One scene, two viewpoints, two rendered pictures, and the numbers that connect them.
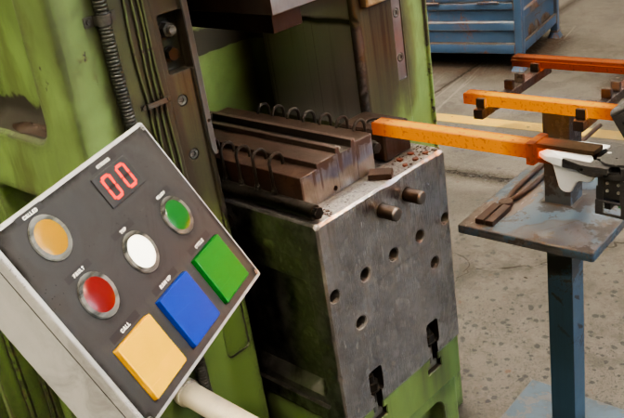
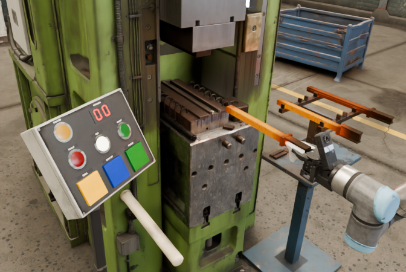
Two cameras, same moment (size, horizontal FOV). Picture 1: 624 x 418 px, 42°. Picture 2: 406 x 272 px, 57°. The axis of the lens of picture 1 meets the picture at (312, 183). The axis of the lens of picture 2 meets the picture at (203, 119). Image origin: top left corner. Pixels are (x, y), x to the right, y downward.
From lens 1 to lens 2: 0.23 m
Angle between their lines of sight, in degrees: 7
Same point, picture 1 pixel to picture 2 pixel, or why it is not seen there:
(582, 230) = not seen: hidden behind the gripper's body
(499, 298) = (287, 184)
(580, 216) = not seen: hidden behind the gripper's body
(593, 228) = not seen: hidden behind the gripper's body
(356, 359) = (199, 201)
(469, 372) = (261, 213)
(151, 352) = (93, 187)
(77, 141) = (99, 86)
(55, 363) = (52, 182)
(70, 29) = (104, 40)
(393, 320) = (220, 188)
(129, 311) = (89, 168)
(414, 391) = (224, 219)
